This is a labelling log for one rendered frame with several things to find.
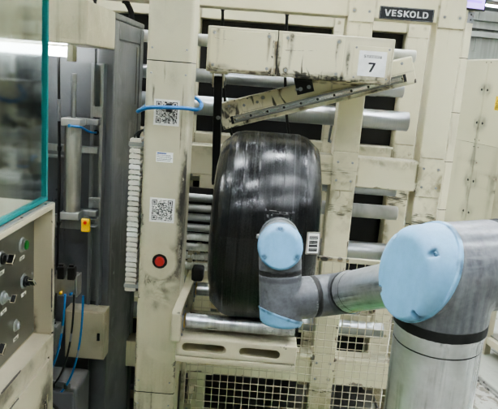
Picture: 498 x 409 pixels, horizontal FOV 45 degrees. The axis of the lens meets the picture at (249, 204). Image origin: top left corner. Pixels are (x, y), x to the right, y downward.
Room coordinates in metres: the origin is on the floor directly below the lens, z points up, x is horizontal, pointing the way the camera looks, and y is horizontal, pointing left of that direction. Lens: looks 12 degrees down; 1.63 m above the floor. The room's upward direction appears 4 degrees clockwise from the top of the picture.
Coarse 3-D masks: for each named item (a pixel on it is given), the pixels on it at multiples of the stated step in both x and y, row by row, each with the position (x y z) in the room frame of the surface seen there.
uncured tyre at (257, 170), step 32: (224, 160) 1.68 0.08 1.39; (256, 160) 1.65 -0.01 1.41; (288, 160) 1.66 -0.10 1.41; (224, 192) 1.60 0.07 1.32; (256, 192) 1.59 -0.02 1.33; (288, 192) 1.59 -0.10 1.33; (320, 192) 1.64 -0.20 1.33; (224, 224) 1.56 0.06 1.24; (256, 224) 1.55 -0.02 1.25; (224, 256) 1.55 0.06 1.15; (256, 256) 1.55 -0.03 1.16; (224, 288) 1.58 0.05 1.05; (256, 288) 1.57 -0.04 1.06
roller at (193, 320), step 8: (184, 320) 1.68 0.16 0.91; (192, 320) 1.68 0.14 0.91; (200, 320) 1.68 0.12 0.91; (208, 320) 1.68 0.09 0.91; (216, 320) 1.68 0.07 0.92; (224, 320) 1.68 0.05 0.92; (232, 320) 1.68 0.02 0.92; (240, 320) 1.69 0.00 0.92; (248, 320) 1.69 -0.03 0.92; (256, 320) 1.69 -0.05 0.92; (192, 328) 1.68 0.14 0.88; (200, 328) 1.68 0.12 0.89; (208, 328) 1.68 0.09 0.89; (216, 328) 1.68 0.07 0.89; (224, 328) 1.68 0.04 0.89; (232, 328) 1.67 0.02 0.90; (240, 328) 1.67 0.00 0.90; (248, 328) 1.67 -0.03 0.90; (256, 328) 1.67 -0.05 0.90; (264, 328) 1.67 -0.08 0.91; (272, 328) 1.67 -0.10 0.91; (296, 328) 1.67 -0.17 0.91; (288, 336) 1.68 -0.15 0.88; (296, 336) 1.68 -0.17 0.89
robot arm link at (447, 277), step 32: (448, 224) 0.71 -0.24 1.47; (480, 224) 0.72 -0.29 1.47; (384, 256) 0.74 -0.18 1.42; (416, 256) 0.68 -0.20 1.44; (448, 256) 0.66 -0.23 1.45; (480, 256) 0.67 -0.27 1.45; (384, 288) 0.72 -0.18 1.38; (416, 288) 0.67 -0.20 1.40; (448, 288) 0.65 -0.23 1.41; (480, 288) 0.67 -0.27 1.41; (416, 320) 0.67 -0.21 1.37; (448, 320) 0.66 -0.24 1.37; (480, 320) 0.67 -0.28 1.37; (416, 352) 0.68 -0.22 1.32; (448, 352) 0.67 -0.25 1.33; (480, 352) 0.69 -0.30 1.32; (416, 384) 0.68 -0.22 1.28; (448, 384) 0.67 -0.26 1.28
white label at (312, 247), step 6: (312, 234) 1.56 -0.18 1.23; (318, 234) 1.57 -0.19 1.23; (312, 240) 1.56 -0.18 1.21; (318, 240) 1.57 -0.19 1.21; (306, 246) 1.55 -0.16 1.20; (312, 246) 1.56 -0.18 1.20; (318, 246) 1.57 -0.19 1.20; (306, 252) 1.55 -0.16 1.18; (312, 252) 1.56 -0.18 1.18; (318, 252) 1.56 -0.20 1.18
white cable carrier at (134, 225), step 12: (132, 156) 1.77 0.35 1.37; (132, 168) 1.77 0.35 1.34; (132, 180) 1.77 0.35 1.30; (132, 192) 1.77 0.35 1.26; (132, 204) 1.77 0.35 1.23; (132, 216) 1.78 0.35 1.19; (132, 228) 1.77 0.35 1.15; (132, 240) 1.77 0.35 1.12; (132, 252) 1.77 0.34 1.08; (132, 264) 1.77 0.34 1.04; (132, 276) 1.77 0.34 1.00; (132, 288) 1.77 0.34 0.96
